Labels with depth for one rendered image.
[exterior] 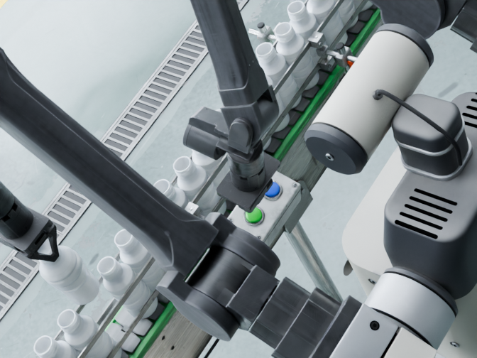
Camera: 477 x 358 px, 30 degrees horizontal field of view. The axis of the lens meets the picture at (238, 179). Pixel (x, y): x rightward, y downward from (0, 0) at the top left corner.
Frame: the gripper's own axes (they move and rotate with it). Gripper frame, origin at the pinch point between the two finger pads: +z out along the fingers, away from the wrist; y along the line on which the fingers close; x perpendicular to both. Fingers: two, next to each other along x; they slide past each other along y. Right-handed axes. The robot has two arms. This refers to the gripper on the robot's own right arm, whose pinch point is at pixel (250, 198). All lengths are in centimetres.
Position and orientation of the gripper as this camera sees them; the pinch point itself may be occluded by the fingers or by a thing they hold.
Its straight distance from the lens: 154.9
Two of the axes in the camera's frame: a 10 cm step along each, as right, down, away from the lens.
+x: 8.3, 4.8, -2.8
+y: -5.5, 7.7, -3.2
